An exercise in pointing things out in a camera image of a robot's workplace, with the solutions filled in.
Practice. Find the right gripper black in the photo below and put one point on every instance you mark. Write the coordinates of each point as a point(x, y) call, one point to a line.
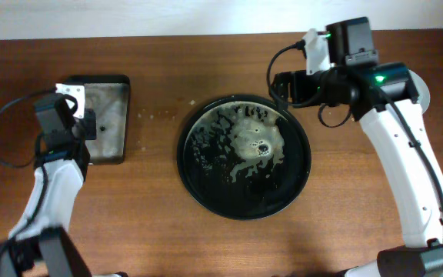
point(283, 87)

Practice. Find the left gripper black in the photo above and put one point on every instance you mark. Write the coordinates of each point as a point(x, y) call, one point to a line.
point(89, 125)

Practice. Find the light blue plate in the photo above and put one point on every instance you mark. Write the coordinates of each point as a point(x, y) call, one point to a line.
point(424, 96)

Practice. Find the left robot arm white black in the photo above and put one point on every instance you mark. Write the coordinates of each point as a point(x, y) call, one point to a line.
point(41, 234)

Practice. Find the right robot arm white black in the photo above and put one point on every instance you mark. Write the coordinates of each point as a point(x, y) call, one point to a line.
point(385, 101)

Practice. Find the black rectangular soapy water tray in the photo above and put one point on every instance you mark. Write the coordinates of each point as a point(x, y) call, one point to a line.
point(106, 115)

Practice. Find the black round tray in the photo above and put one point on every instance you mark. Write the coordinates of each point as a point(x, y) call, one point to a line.
point(242, 157)

